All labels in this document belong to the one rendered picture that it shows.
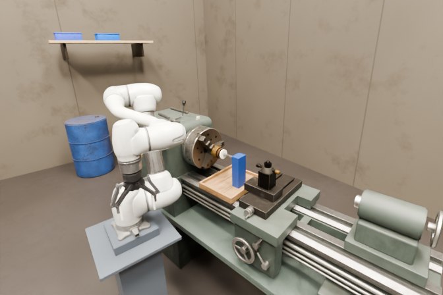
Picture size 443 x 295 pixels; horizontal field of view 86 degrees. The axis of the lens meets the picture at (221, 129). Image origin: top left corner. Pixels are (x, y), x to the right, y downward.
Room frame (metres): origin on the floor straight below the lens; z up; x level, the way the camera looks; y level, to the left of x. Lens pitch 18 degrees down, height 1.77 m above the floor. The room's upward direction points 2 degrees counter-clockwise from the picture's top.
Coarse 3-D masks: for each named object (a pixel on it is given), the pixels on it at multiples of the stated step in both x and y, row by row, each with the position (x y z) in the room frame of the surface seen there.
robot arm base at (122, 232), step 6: (114, 222) 1.17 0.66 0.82; (138, 222) 1.12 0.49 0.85; (144, 222) 1.16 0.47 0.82; (114, 228) 1.13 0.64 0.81; (120, 228) 1.09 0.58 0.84; (126, 228) 1.08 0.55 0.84; (132, 228) 1.09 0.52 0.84; (138, 228) 1.11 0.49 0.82; (144, 228) 1.12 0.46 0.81; (120, 234) 1.07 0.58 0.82; (126, 234) 1.07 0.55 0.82; (132, 234) 1.08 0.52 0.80; (138, 234) 1.08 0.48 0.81; (120, 240) 1.04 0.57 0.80
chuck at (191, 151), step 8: (200, 128) 1.65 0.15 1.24; (208, 128) 1.65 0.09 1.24; (192, 136) 1.59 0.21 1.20; (208, 136) 1.64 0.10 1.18; (216, 136) 1.70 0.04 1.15; (192, 144) 1.54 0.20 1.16; (200, 144) 1.58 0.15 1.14; (192, 152) 1.53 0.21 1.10; (200, 152) 1.58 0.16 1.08; (208, 152) 1.66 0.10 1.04; (192, 160) 1.53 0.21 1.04; (200, 160) 1.58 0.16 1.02; (216, 160) 1.70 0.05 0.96; (200, 168) 1.57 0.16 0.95
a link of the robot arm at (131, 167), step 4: (136, 160) 0.85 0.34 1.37; (140, 160) 0.87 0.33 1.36; (120, 164) 0.84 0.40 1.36; (124, 164) 0.83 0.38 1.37; (128, 164) 0.83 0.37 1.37; (132, 164) 0.84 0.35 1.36; (136, 164) 0.85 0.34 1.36; (140, 164) 0.87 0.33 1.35; (120, 168) 0.84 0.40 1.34; (124, 168) 0.83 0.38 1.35; (128, 168) 0.83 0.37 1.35; (132, 168) 0.83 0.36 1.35; (136, 168) 0.85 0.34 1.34; (140, 168) 0.86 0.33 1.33; (124, 172) 0.83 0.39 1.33; (128, 172) 0.83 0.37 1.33; (132, 172) 0.83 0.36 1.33; (136, 172) 0.86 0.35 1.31
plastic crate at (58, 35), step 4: (56, 32) 3.45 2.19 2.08; (60, 32) 3.47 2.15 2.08; (64, 32) 3.50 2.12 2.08; (68, 32) 3.53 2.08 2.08; (72, 32) 3.56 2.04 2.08; (56, 36) 3.45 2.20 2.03; (60, 36) 3.47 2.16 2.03; (64, 36) 3.50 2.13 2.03; (68, 36) 3.53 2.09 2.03; (72, 36) 3.56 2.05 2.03; (76, 36) 3.59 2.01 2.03; (80, 36) 3.62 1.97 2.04
